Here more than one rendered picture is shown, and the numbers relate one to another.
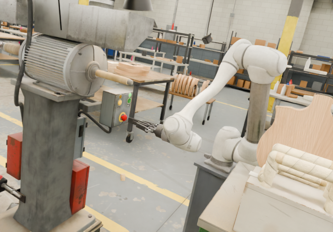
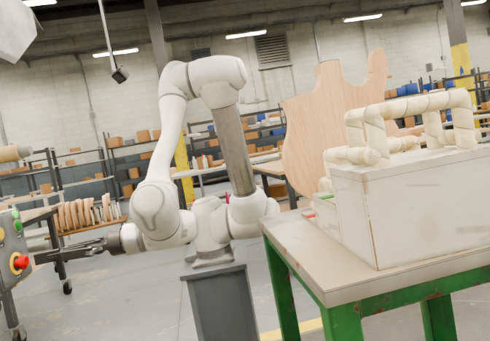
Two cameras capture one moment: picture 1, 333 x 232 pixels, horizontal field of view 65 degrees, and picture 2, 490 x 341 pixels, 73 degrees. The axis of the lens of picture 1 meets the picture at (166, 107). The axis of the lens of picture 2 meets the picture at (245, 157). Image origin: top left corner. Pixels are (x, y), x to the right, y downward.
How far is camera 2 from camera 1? 48 cm
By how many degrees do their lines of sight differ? 35
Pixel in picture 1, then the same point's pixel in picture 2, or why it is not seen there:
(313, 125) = (336, 102)
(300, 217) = (450, 177)
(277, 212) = (423, 191)
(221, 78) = (172, 117)
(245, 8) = (105, 103)
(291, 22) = not seen: hidden behind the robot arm
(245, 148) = (243, 209)
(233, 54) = (171, 81)
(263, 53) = (215, 62)
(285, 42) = not seen: hidden behind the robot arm
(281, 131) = (305, 130)
